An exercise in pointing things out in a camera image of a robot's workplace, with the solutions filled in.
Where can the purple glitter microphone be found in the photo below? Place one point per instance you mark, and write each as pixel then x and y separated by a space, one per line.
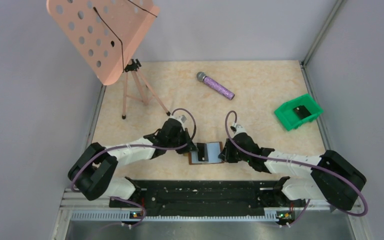
pixel 213 84

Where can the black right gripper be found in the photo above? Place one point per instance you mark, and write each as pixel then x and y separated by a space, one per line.
pixel 224 155

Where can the black card in bin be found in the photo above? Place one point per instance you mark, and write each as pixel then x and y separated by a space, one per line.
pixel 302 112

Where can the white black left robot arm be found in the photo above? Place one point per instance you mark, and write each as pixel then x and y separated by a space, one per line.
pixel 93 172

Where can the pink music stand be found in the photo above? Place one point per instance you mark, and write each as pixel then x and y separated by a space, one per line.
pixel 107 34

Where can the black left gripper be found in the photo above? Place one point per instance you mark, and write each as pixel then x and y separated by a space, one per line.
pixel 190 147

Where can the green plastic bin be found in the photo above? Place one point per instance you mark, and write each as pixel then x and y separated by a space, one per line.
pixel 289 119

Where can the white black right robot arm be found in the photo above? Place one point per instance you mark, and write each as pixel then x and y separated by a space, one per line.
pixel 328 176

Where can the brown leather card holder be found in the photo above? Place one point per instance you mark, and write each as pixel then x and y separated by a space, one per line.
pixel 213 150

